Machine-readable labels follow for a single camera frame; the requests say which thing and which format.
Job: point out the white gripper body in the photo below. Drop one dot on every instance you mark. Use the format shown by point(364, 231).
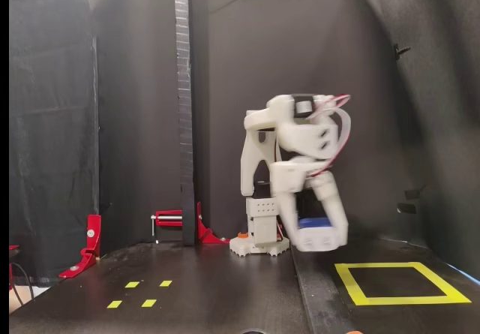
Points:
point(290, 181)

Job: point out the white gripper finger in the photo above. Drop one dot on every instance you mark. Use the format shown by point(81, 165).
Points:
point(288, 221)
point(335, 214)

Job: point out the blue and white charger plug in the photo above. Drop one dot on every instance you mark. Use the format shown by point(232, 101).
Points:
point(315, 223)

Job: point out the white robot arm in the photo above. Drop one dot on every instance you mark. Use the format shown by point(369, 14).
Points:
point(249, 161)

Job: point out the black tape piece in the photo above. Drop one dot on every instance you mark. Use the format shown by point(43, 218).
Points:
point(407, 208)

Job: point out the black flat strip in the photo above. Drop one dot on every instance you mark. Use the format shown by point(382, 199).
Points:
point(318, 292)

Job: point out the yellow tape square outline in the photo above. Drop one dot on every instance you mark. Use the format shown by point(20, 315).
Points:
point(412, 301)

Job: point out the red screw clamp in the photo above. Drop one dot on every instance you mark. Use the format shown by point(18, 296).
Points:
point(168, 214)

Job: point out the small yellow tape marker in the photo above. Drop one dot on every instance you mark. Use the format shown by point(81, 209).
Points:
point(115, 304)
point(132, 284)
point(166, 283)
point(149, 303)

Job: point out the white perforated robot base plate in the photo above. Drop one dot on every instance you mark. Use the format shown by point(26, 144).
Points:
point(277, 249)

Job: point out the red metal corner bracket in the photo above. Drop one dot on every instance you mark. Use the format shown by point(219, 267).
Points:
point(93, 232)
point(204, 232)

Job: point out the black vertical post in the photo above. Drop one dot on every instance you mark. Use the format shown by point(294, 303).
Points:
point(185, 124)

